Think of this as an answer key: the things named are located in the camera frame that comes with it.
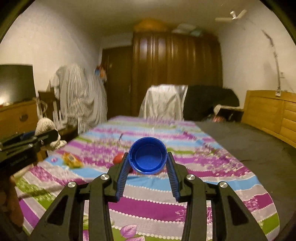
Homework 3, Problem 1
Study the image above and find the white tissue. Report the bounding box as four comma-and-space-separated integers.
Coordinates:
34, 117, 68, 151

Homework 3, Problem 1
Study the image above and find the blue bottle cap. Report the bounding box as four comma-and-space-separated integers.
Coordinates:
128, 137, 168, 175

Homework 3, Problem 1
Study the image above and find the wooden drawer dresser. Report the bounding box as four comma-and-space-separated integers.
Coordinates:
0, 100, 39, 138

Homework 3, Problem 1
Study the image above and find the red apple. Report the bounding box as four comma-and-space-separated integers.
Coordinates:
113, 152, 133, 173

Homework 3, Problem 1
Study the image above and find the yellow snack wrapper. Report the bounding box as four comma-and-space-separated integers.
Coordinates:
62, 153, 83, 169

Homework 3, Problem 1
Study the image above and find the wooden chair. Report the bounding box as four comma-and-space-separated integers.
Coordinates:
38, 90, 60, 121

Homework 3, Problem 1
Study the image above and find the colourful striped bed sheet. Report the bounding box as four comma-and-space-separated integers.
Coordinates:
16, 116, 280, 240

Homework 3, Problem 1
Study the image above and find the black television screen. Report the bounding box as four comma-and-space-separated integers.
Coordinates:
0, 64, 36, 106

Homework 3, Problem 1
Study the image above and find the striped grey cloth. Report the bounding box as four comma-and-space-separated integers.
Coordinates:
49, 64, 107, 134

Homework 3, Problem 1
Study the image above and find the dark grey mattress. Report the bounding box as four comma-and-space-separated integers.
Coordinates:
196, 121, 295, 230

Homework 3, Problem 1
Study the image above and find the dark wooden door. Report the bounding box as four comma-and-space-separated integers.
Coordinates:
102, 46, 132, 119

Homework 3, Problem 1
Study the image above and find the white crumpled cloth cover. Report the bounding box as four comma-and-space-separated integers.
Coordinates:
138, 84, 188, 121

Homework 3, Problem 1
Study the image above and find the wooden bed headboard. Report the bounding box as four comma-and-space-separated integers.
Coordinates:
241, 90, 296, 147

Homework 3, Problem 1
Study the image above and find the black cloth pile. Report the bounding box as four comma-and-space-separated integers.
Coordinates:
183, 85, 240, 121

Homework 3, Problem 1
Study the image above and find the dark wooden wardrobe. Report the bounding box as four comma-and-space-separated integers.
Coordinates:
130, 32, 223, 116

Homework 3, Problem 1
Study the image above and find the white ceiling fan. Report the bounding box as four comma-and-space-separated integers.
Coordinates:
215, 9, 247, 23

